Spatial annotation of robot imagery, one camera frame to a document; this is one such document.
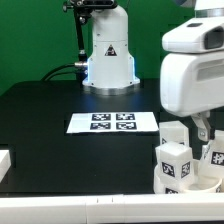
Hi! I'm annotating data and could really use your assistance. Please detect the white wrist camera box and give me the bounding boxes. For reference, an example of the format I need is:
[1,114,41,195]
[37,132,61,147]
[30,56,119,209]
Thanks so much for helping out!
[162,16,224,54]

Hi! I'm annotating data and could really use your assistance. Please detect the black camera stand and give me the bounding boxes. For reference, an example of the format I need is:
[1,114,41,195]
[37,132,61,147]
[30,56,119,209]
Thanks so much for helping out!
[62,0,118,81]

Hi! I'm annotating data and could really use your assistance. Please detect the white paper marker sheet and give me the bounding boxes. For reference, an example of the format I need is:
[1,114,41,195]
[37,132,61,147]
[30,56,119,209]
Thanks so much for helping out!
[67,112,158,134]

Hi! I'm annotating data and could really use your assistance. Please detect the white front rail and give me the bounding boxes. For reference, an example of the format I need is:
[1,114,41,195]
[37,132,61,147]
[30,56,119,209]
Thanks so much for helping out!
[0,193,224,224]

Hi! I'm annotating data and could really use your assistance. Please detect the white round stool seat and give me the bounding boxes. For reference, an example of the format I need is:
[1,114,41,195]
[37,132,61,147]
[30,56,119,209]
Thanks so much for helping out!
[153,160,222,194]

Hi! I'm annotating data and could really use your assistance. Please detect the white left block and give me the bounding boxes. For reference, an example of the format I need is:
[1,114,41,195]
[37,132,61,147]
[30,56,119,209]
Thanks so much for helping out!
[0,150,11,182]

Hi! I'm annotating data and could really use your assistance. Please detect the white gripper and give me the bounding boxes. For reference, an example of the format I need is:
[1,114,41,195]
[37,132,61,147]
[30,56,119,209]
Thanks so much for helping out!
[160,51,224,140]

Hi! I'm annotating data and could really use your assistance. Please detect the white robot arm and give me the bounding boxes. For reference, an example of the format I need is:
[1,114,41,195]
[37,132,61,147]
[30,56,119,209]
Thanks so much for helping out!
[83,0,224,141]

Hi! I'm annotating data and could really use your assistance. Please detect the black cables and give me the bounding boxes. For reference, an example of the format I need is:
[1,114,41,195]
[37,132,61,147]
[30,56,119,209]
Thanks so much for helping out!
[41,63,86,82]

